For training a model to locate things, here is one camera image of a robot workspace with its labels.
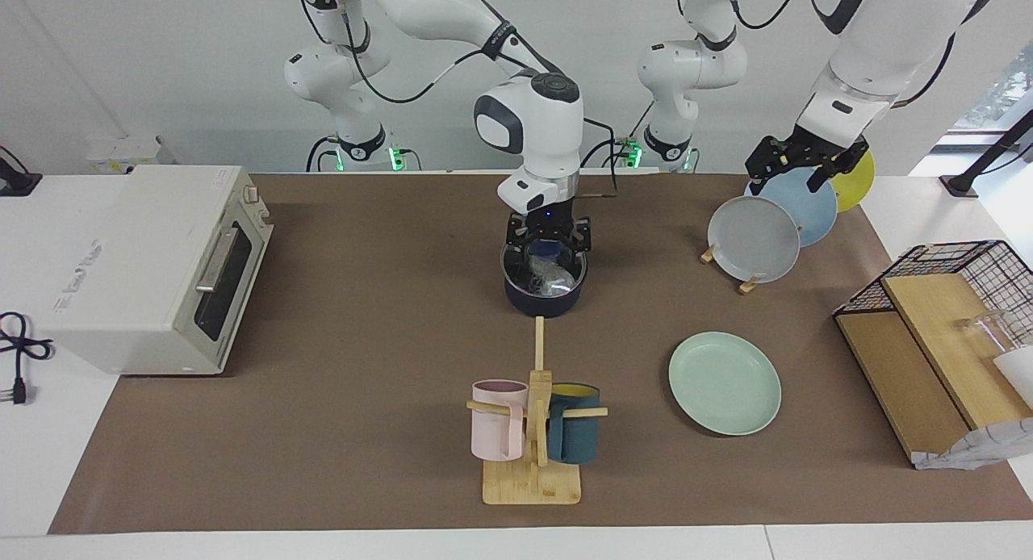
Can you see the white crumpled bag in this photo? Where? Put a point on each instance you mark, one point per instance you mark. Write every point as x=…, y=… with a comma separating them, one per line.
x=980, y=447

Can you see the white vermicelli bundle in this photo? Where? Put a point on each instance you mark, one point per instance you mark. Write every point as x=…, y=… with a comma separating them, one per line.
x=555, y=281

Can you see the brown wooden board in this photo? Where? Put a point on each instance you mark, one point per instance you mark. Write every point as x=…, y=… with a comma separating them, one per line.
x=896, y=374

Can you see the wooden mug tree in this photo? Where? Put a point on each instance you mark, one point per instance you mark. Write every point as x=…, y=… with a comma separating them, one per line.
x=533, y=483

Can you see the dark teal mug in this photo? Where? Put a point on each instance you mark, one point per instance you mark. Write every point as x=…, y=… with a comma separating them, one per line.
x=575, y=435

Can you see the pink mug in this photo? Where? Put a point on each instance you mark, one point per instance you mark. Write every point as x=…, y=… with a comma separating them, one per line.
x=494, y=431

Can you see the black desk clamp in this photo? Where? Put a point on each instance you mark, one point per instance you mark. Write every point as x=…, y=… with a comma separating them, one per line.
x=14, y=181

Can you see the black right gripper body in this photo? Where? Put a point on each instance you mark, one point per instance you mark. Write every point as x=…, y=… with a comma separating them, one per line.
x=549, y=226

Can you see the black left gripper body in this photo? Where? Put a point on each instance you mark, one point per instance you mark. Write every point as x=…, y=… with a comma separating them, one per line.
x=811, y=150

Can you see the black angled stand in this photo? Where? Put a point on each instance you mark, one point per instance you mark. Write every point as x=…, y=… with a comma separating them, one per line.
x=989, y=156

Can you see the wooden plate rack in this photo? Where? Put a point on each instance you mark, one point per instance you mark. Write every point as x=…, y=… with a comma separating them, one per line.
x=749, y=285

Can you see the white cup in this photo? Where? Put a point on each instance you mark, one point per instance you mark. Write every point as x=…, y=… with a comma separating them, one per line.
x=1018, y=374

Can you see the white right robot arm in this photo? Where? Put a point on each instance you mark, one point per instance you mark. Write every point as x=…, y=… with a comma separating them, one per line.
x=537, y=132

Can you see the light bamboo board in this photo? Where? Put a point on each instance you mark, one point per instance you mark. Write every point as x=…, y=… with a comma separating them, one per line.
x=944, y=334

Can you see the light green plate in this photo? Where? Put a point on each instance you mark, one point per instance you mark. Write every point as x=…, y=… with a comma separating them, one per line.
x=725, y=382

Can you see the yellow plate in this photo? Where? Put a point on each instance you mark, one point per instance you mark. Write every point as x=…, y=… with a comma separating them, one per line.
x=857, y=190

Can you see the light blue plate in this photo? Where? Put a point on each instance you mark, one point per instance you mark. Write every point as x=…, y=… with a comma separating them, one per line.
x=811, y=209

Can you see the white power box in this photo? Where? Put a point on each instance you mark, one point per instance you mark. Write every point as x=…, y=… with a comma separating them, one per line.
x=129, y=152

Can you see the clear glass cup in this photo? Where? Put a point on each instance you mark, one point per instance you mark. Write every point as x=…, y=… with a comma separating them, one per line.
x=980, y=330

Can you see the beige toaster oven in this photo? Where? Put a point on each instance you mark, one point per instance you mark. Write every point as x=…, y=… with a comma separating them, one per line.
x=137, y=261

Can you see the brown table mat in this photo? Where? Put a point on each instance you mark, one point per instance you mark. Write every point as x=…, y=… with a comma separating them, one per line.
x=323, y=431

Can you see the grey plate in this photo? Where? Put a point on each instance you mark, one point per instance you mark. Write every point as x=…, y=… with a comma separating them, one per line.
x=752, y=239

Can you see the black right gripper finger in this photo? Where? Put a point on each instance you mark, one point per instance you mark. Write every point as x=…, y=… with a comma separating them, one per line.
x=516, y=250
x=581, y=245

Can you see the glass lid blue knob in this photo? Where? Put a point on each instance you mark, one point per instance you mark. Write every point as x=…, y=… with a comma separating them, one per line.
x=545, y=253

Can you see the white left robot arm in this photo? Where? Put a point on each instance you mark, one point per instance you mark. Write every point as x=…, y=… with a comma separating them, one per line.
x=880, y=52

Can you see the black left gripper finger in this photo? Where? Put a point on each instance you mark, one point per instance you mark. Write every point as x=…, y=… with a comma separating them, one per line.
x=823, y=179
x=755, y=181

